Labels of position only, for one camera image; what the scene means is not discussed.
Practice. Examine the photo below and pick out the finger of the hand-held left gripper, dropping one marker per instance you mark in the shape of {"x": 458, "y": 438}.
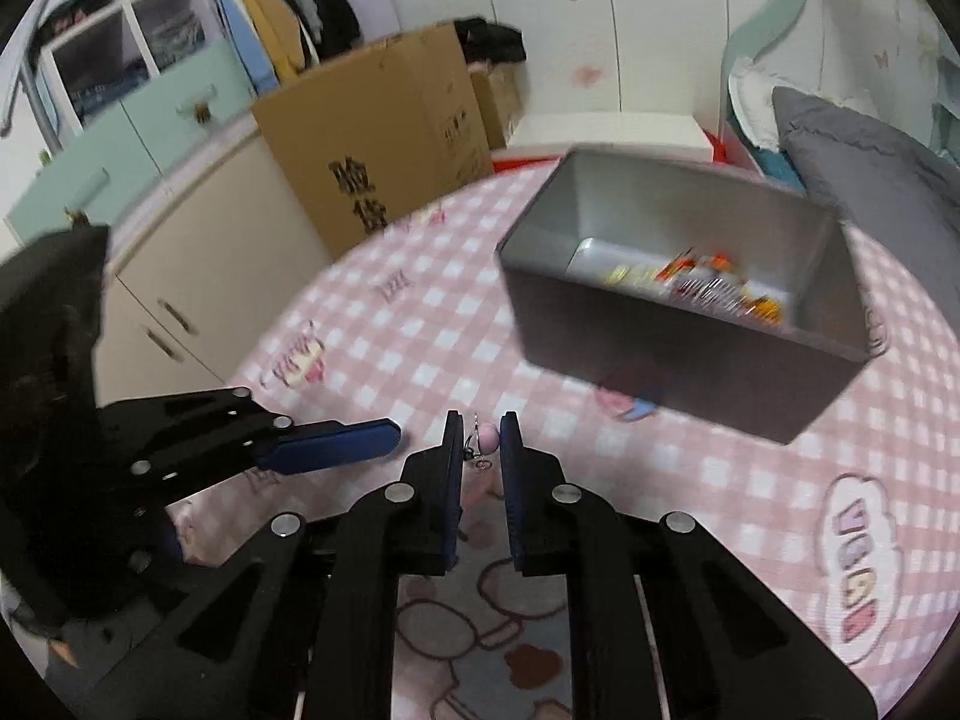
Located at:
{"x": 337, "y": 444}
{"x": 172, "y": 542}

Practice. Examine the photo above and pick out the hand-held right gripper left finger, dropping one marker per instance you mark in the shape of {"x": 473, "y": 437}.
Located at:
{"x": 454, "y": 532}

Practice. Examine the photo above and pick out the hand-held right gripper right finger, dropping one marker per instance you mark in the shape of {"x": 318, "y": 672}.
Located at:
{"x": 511, "y": 480}

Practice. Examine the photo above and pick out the grey metal tin box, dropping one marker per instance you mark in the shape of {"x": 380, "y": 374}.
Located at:
{"x": 660, "y": 367}

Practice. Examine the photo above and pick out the colourful bead jewelry heap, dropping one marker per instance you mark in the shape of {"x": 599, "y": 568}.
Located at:
{"x": 705, "y": 285}

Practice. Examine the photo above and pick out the beige cabinet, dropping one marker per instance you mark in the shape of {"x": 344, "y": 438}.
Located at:
{"x": 217, "y": 255}

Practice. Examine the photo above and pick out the mint green drawer unit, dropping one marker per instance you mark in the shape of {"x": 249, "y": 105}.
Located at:
{"x": 150, "y": 112}

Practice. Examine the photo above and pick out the blue folded clothes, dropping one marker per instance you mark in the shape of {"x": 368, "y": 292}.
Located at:
{"x": 109, "y": 94}

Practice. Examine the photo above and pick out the large cardboard box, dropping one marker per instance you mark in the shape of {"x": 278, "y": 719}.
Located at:
{"x": 375, "y": 135}

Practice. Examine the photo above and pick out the white board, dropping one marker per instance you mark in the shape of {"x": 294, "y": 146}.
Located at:
{"x": 600, "y": 131}

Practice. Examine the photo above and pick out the small cardboard box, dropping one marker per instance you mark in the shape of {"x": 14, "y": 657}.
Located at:
{"x": 499, "y": 105}

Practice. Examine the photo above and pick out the patterned folded clothes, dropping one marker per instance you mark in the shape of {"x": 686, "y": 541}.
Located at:
{"x": 176, "y": 34}

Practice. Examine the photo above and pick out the black striped folded clothes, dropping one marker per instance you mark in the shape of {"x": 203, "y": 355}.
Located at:
{"x": 75, "y": 11}

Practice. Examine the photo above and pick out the teal blanket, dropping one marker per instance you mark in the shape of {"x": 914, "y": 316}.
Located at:
{"x": 776, "y": 165}

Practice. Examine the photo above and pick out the faint pink butterfly sticker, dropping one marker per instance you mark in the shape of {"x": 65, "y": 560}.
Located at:
{"x": 588, "y": 75}

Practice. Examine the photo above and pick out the black folded garment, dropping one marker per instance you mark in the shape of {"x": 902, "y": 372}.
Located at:
{"x": 491, "y": 41}

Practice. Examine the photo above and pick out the row of hanging clothes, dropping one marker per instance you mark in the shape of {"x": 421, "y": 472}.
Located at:
{"x": 277, "y": 7}

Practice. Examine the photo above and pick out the white pillow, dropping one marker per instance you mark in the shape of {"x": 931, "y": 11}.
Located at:
{"x": 750, "y": 101}

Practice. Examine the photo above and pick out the grey pillow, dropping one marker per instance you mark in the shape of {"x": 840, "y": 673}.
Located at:
{"x": 870, "y": 157}

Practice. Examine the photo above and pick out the small orange butterfly sticker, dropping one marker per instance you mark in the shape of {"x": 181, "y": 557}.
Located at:
{"x": 883, "y": 58}

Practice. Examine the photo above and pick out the grey metal rail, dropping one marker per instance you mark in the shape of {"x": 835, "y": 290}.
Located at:
{"x": 30, "y": 67}

